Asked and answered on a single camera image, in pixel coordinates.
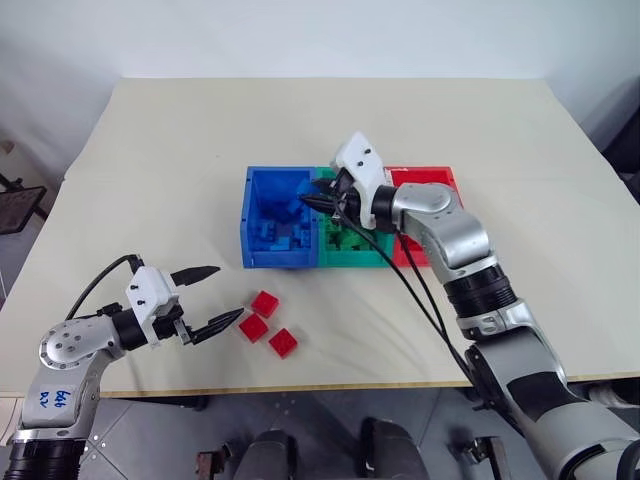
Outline dark rounded shape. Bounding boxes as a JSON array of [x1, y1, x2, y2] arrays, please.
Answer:
[[359, 416, 427, 480], [248, 428, 297, 480]]

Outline green plastic bin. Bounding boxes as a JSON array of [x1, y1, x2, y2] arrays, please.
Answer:
[[311, 166, 397, 269]]

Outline rusty metal bracket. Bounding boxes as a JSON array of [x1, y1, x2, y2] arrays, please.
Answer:
[[196, 448, 224, 480], [468, 436, 507, 480]]

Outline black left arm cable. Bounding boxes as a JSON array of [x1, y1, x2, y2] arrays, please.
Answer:
[[64, 253, 147, 322]]

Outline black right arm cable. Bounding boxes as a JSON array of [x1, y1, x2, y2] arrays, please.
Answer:
[[397, 230, 504, 414], [329, 213, 476, 386]]

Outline red plastic bin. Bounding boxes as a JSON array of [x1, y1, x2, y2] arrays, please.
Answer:
[[385, 165, 464, 270]]

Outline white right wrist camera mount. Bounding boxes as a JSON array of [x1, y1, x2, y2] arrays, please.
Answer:
[[328, 131, 397, 232]]

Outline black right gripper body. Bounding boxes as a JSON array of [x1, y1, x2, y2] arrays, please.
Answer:
[[327, 168, 363, 225]]

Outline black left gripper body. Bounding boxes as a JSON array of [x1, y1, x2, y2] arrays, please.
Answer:
[[152, 294, 196, 346]]

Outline blue plastic bin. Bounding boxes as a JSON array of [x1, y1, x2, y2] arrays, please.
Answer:
[[240, 165, 322, 270]]

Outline blue toy block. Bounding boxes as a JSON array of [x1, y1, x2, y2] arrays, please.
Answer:
[[252, 223, 291, 251]]

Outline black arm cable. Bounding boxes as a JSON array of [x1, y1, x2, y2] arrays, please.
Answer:
[[329, 213, 476, 386], [397, 230, 504, 414], [64, 253, 147, 322]]

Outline red toy block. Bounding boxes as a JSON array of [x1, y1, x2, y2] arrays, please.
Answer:
[[238, 313, 271, 343], [267, 327, 300, 360], [249, 290, 282, 319]]

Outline black mesh chair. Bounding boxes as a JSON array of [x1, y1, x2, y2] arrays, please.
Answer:
[[0, 172, 49, 236]]

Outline dark background object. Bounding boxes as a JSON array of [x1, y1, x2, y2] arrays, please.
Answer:
[[597, 78, 640, 204]]

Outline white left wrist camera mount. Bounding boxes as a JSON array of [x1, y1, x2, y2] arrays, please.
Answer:
[[124, 266, 182, 347]]

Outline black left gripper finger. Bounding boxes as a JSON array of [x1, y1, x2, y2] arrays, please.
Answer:
[[191, 307, 247, 347], [169, 265, 222, 288]]

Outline green toy block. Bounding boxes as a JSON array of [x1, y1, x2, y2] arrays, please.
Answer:
[[324, 228, 364, 253]]

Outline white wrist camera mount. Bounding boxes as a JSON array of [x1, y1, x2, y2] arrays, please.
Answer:
[[328, 131, 397, 232], [124, 266, 182, 347]]

